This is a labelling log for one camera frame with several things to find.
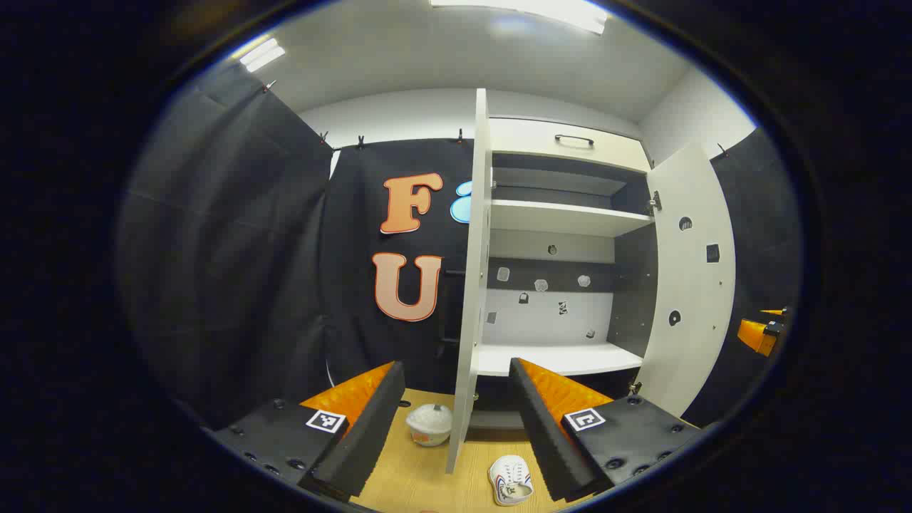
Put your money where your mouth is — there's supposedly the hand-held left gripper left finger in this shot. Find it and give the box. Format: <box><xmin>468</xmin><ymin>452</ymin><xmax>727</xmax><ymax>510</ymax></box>
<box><xmin>207</xmin><ymin>360</ymin><xmax>407</xmax><ymax>499</ymax></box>

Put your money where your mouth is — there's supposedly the ceiling light panel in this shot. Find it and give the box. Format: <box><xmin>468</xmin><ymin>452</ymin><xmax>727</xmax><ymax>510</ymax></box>
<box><xmin>430</xmin><ymin>0</ymin><xmax>610</xmax><ymax>35</ymax></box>
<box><xmin>239</xmin><ymin>37</ymin><xmax>286</xmax><ymax>72</ymax></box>

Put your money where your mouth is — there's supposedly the white cabinet drawer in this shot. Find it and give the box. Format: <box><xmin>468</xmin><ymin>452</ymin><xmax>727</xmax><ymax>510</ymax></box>
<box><xmin>490</xmin><ymin>118</ymin><xmax>653</xmax><ymax>173</ymax></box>

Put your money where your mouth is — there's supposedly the white shoe cabinet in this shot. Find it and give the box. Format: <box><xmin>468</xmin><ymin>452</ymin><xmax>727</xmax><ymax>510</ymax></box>
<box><xmin>467</xmin><ymin>114</ymin><xmax>660</xmax><ymax>432</ymax></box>

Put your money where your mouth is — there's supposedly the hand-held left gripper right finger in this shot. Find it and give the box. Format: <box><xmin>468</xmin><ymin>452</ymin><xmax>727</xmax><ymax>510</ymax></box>
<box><xmin>508</xmin><ymin>356</ymin><xmax>703</xmax><ymax>503</ymax></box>

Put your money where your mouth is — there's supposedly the white plush toy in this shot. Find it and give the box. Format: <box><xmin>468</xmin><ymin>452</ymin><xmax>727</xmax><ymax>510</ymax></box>
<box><xmin>405</xmin><ymin>403</ymin><xmax>454</xmax><ymax>447</ymax></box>

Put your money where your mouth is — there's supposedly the black door handle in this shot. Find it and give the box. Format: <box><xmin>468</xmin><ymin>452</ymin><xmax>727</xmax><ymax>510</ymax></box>
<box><xmin>438</xmin><ymin>267</ymin><xmax>467</xmax><ymax>346</ymax></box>

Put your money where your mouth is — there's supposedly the white striped canvas shoe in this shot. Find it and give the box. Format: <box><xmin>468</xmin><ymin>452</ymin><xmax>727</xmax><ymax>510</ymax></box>
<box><xmin>488</xmin><ymin>456</ymin><xmax>534</xmax><ymax>507</ymax></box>

